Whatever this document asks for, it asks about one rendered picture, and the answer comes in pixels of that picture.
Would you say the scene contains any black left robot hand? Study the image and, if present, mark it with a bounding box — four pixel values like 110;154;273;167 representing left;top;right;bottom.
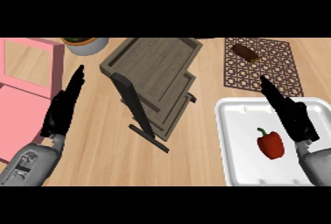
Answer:
38;64;85;138

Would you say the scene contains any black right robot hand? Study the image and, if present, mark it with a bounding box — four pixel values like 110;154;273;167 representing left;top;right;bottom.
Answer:
258;75;320;144

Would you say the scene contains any red bell pepper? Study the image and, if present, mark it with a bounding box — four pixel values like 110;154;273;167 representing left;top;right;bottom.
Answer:
255;127;285;161

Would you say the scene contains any white tray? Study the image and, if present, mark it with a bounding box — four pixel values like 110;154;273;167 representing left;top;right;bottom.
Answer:
212;96;331;187

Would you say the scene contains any grey wooden tiered basket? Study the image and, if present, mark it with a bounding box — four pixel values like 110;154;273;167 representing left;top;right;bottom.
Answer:
97;38;203;154

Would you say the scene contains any pink open cabinet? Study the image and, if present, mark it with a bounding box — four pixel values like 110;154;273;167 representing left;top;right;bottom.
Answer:
0;38;67;165

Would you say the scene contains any brown patterned placemat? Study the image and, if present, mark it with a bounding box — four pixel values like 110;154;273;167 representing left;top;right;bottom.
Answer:
221;38;305;99

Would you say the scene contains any grey plant pot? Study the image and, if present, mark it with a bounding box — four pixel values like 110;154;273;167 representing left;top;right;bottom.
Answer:
59;38;110;57

